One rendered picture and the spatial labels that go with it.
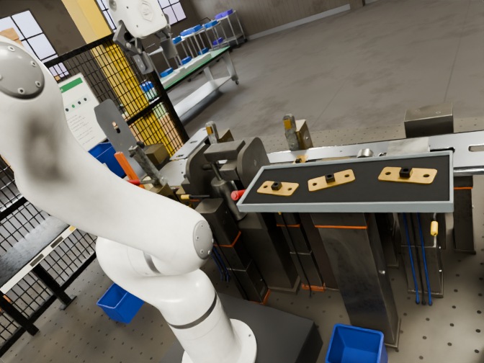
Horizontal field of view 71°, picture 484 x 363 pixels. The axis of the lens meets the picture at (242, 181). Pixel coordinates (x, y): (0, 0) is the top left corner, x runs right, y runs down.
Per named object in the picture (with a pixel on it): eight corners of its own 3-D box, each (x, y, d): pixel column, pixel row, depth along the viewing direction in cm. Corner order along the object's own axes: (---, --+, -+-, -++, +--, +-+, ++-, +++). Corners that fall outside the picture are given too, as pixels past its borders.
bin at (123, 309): (145, 301, 125) (133, 285, 120) (128, 325, 118) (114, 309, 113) (127, 297, 131) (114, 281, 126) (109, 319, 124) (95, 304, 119)
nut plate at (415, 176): (438, 171, 54) (437, 164, 54) (431, 184, 52) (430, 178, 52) (384, 168, 60) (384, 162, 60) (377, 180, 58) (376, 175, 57)
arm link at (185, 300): (206, 330, 66) (155, 239, 55) (131, 328, 73) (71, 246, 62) (223, 281, 76) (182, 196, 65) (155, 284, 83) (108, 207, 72)
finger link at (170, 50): (163, 25, 72) (177, 56, 75) (171, 21, 74) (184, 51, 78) (153, 29, 74) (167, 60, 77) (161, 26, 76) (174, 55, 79)
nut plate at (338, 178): (351, 170, 63) (350, 164, 63) (355, 181, 60) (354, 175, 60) (307, 181, 66) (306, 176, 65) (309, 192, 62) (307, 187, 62)
